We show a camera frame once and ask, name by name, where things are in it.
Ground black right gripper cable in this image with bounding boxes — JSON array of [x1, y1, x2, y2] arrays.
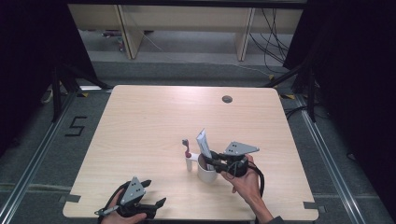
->
[[247, 161, 266, 200]]

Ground white cup with handle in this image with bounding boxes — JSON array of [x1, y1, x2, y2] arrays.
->
[[185, 151, 219, 185]]

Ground person's left hand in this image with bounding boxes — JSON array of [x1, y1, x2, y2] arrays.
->
[[100, 189, 148, 224]]

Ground thin white floor cable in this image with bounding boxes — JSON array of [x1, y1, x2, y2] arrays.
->
[[142, 31, 273, 77]]

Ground white toothpaste tube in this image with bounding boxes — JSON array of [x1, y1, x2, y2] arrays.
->
[[195, 128, 217, 172]]

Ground small coloured floor clutter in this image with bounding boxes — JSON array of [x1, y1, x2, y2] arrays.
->
[[101, 29, 126, 53]]

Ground pink toothbrush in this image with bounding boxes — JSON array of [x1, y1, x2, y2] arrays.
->
[[181, 138, 192, 159]]

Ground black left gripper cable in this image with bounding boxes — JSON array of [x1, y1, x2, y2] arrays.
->
[[98, 180, 131, 222]]

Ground black metal stand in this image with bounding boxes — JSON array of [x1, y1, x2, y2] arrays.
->
[[50, 62, 114, 123], [263, 62, 318, 123]]

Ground person's right hand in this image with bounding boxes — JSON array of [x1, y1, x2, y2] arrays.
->
[[220, 154, 262, 206]]

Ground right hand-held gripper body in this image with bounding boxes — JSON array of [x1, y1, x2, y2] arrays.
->
[[217, 141, 261, 178]]

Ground beige wooden desk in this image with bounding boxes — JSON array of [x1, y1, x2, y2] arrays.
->
[[67, 3, 304, 62]]

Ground dark curtain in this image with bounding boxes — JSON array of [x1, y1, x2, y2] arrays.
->
[[282, 0, 396, 216], [0, 0, 98, 157]]

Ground grey tape piece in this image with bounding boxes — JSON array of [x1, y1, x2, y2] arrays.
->
[[58, 193, 82, 203], [303, 201, 327, 215]]

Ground grey cable plug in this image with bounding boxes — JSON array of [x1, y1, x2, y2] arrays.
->
[[93, 204, 121, 217]]

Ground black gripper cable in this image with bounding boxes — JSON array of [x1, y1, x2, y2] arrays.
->
[[247, 161, 266, 200], [98, 180, 131, 222]]

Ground bundle of black cables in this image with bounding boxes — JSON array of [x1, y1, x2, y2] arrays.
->
[[248, 7, 292, 75]]

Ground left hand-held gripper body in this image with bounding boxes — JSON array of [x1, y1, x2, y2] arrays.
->
[[116, 175, 157, 219]]

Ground metal floor rail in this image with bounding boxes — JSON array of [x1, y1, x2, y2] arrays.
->
[[293, 92, 361, 224], [0, 91, 78, 220]]

